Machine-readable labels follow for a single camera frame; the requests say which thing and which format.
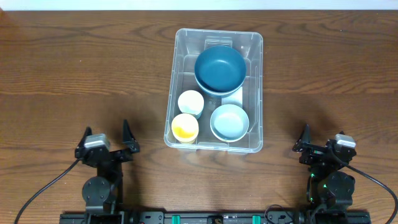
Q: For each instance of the light blue cup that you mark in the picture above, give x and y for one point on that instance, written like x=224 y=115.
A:
x=197 y=115

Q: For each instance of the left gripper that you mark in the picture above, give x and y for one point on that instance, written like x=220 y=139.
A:
x=111 y=154

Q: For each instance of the yellow small bowl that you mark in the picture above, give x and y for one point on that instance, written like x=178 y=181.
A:
x=229 y=139

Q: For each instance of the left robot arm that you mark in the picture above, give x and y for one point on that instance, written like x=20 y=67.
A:
x=103 y=193

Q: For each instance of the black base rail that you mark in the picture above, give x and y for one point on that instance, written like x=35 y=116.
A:
x=183 y=218

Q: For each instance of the white label in bin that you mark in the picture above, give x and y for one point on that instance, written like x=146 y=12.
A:
x=235 y=99

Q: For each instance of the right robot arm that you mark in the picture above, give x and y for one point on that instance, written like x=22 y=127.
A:
x=329 y=190

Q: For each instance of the pink cup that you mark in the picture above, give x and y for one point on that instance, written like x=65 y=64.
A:
x=186 y=138

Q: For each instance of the yellow cup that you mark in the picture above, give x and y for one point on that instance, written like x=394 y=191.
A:
x=186 y=142
x=185 y=123

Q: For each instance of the clear plastic storage bin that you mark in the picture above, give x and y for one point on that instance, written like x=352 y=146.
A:
x=189 y=44

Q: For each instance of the cream cup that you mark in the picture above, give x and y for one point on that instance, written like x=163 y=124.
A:
x=191 y=102

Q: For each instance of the grey small bowl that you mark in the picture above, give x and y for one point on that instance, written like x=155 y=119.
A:
x=229 y=121

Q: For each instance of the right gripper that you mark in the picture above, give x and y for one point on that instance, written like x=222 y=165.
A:
x=321 y=152

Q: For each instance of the dark blue bowl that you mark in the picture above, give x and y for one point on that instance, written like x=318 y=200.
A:
x=220 y=61
x=220 y=87

